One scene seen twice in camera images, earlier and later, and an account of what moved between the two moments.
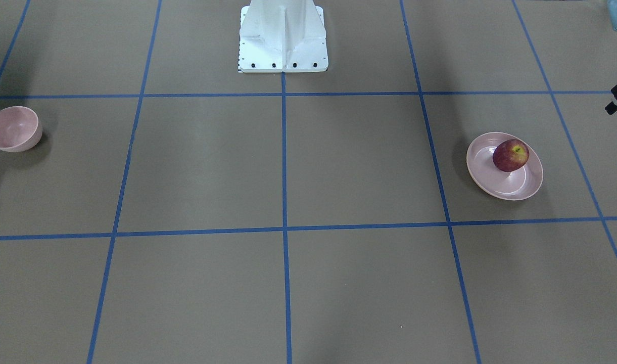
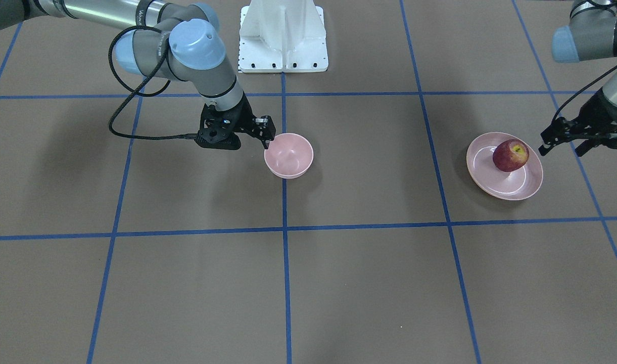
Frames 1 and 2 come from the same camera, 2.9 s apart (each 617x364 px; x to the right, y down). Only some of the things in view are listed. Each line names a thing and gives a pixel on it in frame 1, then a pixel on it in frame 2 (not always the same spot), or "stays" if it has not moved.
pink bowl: [19, 129] to [289, 156]
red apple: [510, 155] stays
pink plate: [514, 185] stays
